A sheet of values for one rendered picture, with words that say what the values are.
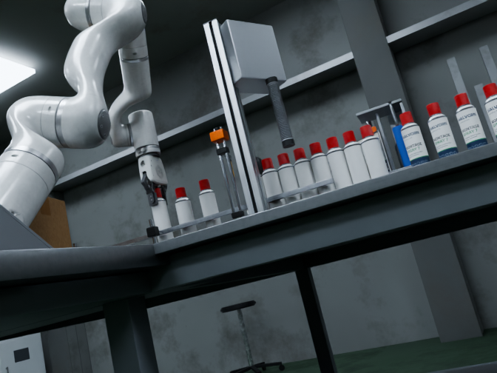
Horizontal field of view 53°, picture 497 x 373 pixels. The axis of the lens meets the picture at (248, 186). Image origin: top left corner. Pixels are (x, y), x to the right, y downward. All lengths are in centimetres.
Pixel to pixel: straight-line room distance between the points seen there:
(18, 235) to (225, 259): 35
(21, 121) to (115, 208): 476
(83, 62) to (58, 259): 65
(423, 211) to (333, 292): 383
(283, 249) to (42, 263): 38
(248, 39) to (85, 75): 51
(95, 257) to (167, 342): 476
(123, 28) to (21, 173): 53
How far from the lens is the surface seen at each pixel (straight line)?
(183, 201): 161
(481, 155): 80
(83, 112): 117
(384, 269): 449
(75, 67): 129
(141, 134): 171
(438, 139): 144
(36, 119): 121
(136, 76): 164
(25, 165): 107
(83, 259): 79
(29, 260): 73
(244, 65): 145
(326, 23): 500
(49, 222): 157
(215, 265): 91
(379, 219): 83
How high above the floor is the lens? 71
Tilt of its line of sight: 12 degrees up
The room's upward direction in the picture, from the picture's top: 14 degrees counter-clockwise
